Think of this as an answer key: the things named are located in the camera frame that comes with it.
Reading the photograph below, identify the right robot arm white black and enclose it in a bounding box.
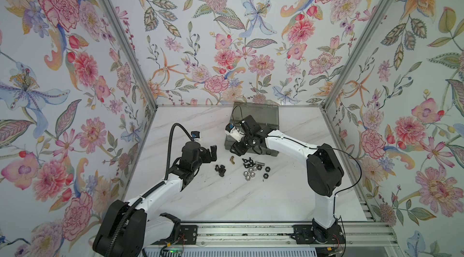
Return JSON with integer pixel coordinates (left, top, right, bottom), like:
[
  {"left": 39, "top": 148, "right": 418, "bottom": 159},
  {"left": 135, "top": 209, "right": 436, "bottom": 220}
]
[{"left": 225, "top": 116, "right": 344, "bottom": 244}]

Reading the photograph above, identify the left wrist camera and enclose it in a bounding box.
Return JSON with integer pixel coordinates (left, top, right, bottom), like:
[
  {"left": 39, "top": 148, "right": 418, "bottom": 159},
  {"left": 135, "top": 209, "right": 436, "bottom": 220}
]
[{"left": 191, "top": 131, "right": 201, "bottom": 142}]

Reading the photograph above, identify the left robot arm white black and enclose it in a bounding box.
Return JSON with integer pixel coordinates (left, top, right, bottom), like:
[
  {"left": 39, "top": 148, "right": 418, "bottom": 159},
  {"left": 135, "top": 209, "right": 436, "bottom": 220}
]
[{"left": 93, "top": 141, "right": 218, "bottom": 257}]

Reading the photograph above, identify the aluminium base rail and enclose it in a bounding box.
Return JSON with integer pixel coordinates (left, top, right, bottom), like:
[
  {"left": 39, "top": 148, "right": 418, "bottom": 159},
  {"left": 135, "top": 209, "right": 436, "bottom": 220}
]
[{"left": 144, "top": 220, "right": 398, "bottom": 249}]

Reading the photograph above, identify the right aluminium corner post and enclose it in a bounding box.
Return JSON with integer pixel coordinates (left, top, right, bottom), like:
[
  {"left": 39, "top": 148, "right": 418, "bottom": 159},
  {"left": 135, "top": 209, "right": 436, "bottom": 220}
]
[{"left": 321, "top": 0, "right": 403, "bottom": 111}]

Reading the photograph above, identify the left aluminium corner post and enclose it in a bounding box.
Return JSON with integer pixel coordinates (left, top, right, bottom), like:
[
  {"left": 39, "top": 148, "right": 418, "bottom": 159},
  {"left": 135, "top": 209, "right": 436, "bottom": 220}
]
[{"left": 100, "top": 0, "right": 158, "bottom": 112}]

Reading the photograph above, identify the grey plastic organizer box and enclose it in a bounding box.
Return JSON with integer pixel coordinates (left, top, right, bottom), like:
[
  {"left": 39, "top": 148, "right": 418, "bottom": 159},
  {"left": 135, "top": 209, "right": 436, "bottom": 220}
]
[{"left": 224, "top": 102, "right": 279, "bottom": 157}]

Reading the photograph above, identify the black corrugated cable hose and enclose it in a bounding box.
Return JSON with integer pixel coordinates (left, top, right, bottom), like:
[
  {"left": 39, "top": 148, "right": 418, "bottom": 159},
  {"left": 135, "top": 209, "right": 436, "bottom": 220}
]
[{"left": 104, "top": 123, "right": 195, "bottom": 257}]

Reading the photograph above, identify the black bolts cluster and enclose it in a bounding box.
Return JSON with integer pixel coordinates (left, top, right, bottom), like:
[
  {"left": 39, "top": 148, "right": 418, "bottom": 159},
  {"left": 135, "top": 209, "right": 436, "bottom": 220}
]
[{"left": 215, "top": 165, "right": 226, "bottom": 177}]

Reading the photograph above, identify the aluminium corner post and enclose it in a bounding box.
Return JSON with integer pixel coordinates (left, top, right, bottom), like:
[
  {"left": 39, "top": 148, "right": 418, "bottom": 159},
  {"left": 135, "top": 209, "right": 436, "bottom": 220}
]
[
  {"left": 321, "top": 0, "right": 403, "bottom": 111},
  {"left": 100, "top": 0, "right": 158, "bottom": 112}
]

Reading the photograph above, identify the black wing nut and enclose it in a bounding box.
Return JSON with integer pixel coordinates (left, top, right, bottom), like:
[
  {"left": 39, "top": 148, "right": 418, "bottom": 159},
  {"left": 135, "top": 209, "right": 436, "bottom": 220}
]
[{"left": 242, "top": 158, "right": 256, "bottom": 169}]

